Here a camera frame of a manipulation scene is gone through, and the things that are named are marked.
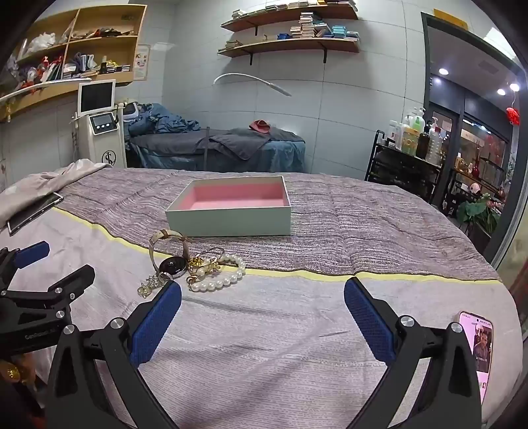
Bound wooden shelf cabinet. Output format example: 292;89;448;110
0;4;148;122

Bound smartphone with lit screen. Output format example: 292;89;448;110
459;311;494;407

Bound green potted plant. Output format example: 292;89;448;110
456;194;502;236

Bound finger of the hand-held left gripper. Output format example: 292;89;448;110
0;241;51;289
0;265;96;321

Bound mint green box pink lining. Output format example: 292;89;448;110
165;176;292;237

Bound crystal earring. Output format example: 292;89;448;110
138;274;164;298

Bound white pearl bracelet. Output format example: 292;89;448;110
186;253;247;292

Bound wall shelves with books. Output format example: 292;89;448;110
225;12;360;48

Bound brown strap wristwatch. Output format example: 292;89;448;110
148;230;189;285

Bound black trolley rack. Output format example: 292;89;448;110
365;130;444;205

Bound white plastic bag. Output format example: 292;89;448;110
27;32;56;52

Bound grey towel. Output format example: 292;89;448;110
208;127;295;161

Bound person's left hand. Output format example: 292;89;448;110
0;355;40;387

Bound striped purple grey blanket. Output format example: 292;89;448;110
0;167;524;429

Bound gold ring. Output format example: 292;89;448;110
190;256;219;275

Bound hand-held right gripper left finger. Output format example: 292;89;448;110
43;281;183;429

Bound massage bed blue cover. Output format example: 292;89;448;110
126;124;307;174

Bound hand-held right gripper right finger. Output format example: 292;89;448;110
344;277;483;429

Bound white crumpled cloth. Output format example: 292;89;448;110
0;161;112;227

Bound wall poster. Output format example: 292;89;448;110
134;45;150;81

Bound row of small boxes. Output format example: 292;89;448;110
231;0;357;18

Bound group of toiletry bottles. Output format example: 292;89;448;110
388;107;444;166

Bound blue crumpled duvet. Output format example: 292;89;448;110
129;103;203;135

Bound white arc floor lamp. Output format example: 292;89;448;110
205;73;293;170

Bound thin silver bangle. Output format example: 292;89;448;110
195;247;226;265

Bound wooden wall shelf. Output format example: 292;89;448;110
217;37;361;65
220;2;359;37

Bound dark tablet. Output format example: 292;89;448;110
7;192;64;236

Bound white beauty machine with screen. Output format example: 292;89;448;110
70;79;126;169

